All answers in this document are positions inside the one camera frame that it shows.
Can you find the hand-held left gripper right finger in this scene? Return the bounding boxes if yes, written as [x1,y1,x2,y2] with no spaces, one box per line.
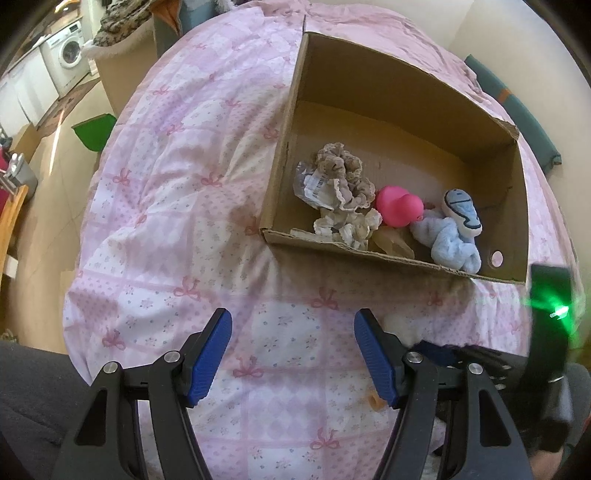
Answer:
[354,308,539,480]

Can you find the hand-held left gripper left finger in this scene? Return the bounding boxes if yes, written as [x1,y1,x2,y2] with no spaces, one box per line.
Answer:
[51,308,233,480]

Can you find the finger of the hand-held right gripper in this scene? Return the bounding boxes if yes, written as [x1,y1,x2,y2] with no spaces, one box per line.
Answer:
[412,343,533,387]

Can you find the translucent cream soft item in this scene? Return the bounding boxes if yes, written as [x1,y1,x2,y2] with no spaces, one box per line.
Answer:
[369,225,416,258]

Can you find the light blue fuzzy scrunchie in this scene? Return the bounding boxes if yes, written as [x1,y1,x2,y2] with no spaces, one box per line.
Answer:
[410,216,482,273]

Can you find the pink rubber toy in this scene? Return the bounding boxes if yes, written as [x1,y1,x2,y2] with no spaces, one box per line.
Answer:
[375,185,424,228]

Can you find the blue and white plush toy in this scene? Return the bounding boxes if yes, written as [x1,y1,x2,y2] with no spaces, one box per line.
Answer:
[441,188,484,238]

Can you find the clear plastic packet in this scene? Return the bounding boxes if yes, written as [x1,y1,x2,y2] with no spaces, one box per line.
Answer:
[294,161,343,210]

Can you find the beige lace scrunchie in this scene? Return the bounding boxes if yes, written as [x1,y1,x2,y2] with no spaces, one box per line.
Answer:
[315,142,377,214]

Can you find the cardboard box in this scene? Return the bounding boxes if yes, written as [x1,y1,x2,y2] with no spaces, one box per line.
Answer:
[259,14,530,285]

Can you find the pink bow-print quilt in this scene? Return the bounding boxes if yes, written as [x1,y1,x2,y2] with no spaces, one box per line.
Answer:
[62,0,583,480]

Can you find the person's dark grey trouser leg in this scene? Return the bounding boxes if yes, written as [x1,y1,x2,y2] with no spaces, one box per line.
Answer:
[0,340,122,480]

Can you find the wooden chair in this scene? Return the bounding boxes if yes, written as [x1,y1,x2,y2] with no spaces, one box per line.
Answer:
[0,184,30,278]

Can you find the teal headboard cushion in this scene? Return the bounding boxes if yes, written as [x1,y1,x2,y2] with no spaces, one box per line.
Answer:
[464,54,563,175]

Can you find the grey bin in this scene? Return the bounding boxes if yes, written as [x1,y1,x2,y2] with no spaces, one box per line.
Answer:
[4,154,38,202]

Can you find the patterned floor rug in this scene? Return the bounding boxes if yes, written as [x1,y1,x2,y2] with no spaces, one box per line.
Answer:
[36,78,101,131]

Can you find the beige armchair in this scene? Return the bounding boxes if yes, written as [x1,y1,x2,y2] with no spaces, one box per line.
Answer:
[82,23,158,117]

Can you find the white kitchen cabinets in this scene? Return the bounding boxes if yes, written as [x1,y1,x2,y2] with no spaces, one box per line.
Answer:
[0,46,62,131]

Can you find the white washing machine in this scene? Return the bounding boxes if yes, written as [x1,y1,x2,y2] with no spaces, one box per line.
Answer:
[41,22,92,99]

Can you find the patterned knit blanket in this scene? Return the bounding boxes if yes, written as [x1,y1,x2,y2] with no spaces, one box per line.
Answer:
[93,0,156,48]

